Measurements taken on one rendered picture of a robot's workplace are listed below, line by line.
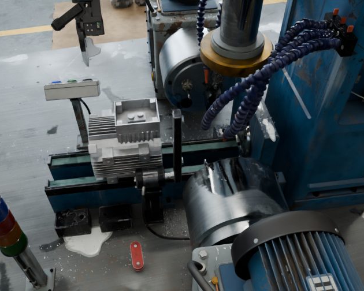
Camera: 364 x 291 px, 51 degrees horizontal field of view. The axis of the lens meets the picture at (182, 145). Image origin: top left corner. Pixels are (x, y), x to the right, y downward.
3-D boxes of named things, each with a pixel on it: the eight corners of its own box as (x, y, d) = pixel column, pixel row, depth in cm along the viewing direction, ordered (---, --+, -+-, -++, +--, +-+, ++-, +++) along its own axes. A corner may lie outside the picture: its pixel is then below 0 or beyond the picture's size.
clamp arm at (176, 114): (182, 174, 109) (182, 108, 90) (183, 182, 107) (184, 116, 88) (170, 175, 109) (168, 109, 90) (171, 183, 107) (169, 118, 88)
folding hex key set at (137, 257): (144, 269, 110) (144, 267, 109) (133, 272, 110) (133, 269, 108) (140, 242, 116) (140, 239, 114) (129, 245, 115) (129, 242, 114)
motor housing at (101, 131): (158, 139, 128) (155, 96, 114) (164, 184, 116) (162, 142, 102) (97, 145, 126) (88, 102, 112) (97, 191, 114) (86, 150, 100)
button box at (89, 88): (100, 93, 131) (99, 78, 130) (99, 96, 124) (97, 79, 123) (50, 98, 129) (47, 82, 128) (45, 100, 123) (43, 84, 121)
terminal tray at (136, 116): (157, 115, 114) (156, 96, 109) (160, 140, 107) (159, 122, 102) (117, 118, 113) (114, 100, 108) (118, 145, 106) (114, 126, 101)
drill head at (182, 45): (215, 58, 161) (219, 2, 142) (235, 117, 137) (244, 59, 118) (156, 62, 158) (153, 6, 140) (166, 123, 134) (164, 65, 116)
